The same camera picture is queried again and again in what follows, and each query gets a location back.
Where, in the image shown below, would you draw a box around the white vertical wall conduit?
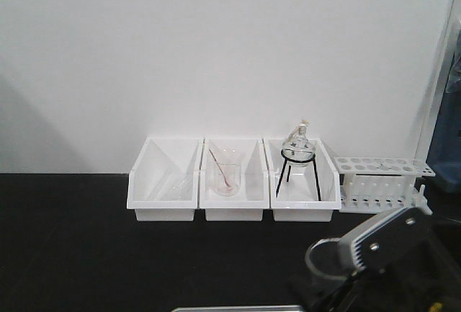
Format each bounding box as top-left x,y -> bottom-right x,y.
414,0 -> 460,160

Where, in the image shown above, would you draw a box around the middle white storage bin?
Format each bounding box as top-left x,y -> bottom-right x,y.
198,138 -> 269,222

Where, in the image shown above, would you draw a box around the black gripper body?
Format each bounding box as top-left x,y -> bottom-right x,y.
289,223 -> 460,311

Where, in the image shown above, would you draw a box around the white storage bin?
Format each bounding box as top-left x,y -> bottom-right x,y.
263,138 -> 341,222
198,138 -> 269,222
126,137 -> 204,222

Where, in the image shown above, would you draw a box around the pink stirring rod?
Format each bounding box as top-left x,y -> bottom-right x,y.
208,148 -> 231,188

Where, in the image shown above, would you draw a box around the white test tube rack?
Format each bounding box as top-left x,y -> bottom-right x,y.
334,156 -> 435,215

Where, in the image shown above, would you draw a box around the clear glass beaker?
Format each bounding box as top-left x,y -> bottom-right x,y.
305,238 -> 349,281

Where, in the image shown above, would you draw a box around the right white storage bin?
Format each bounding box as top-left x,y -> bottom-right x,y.
263,138 -> 341,222

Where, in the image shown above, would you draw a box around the glass beaker in bin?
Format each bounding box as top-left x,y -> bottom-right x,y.
210,149 -> 242,197

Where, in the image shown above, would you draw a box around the glass alcohol burner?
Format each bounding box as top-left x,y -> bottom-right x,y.
282,121 -> 315,167

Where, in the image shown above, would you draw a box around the left white storage bin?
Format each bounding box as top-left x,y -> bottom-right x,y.
126,137 -> 204,222

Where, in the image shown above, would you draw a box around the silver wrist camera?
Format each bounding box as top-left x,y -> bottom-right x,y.
336,208 -> 435,272

